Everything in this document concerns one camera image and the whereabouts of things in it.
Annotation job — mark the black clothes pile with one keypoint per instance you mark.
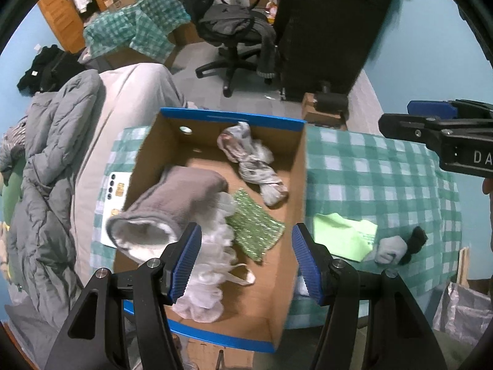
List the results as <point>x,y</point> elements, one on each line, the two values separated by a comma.
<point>50,70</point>

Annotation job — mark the black sock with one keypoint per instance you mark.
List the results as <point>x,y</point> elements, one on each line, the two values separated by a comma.
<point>414,245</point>

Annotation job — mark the green checkered cloth on boxes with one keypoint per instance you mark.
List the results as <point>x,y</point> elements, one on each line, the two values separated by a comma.
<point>143,26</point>

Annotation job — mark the black office chair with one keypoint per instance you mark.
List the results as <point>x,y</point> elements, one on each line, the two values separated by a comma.
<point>246,39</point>

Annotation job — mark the green glittery sponge cloth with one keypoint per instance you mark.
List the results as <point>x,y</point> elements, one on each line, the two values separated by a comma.
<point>255,231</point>

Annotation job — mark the light green microfiber cloth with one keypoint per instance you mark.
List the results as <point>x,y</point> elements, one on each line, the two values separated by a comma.
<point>349,239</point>

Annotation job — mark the white grey patterned cloth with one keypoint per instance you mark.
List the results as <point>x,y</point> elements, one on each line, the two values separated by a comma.
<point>254,162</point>

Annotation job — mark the person's right hand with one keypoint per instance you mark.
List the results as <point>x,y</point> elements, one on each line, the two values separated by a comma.
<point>487,189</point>

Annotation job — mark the white mesh bath loofah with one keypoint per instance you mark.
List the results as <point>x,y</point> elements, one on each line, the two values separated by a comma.
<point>216,264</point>

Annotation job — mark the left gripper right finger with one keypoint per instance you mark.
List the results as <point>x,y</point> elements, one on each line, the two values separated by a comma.
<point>398,334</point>

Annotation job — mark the wooden wardrobe door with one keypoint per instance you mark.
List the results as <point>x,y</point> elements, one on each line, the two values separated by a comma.
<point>67,21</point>

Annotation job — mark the grey quilted duvet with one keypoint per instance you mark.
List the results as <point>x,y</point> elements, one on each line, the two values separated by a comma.
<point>40,246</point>

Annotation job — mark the small cardboard box on floor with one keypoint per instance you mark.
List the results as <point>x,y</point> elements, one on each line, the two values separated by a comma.
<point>314,117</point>

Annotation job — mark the blue-edged cardboard box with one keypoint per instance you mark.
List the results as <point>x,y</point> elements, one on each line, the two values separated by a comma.
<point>241,287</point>

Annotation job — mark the green plush toy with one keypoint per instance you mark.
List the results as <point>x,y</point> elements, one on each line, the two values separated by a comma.
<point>10,193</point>

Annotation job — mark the dark wardrobe cabinet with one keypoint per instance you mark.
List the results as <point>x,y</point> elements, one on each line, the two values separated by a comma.
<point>325,43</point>

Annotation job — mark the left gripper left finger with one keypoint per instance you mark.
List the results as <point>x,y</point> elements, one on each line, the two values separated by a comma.
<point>93,335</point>

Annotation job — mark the white card with dots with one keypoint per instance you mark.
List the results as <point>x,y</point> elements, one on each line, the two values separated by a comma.
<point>114,197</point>

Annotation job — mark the light grey rolled sock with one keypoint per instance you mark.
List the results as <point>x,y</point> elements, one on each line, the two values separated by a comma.
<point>390,250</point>

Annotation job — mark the green checkered tablecloth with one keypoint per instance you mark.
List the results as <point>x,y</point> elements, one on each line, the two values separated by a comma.
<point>396,185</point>

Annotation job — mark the silver plastic bag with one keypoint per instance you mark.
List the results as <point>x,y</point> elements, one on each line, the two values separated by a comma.
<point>463,314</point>

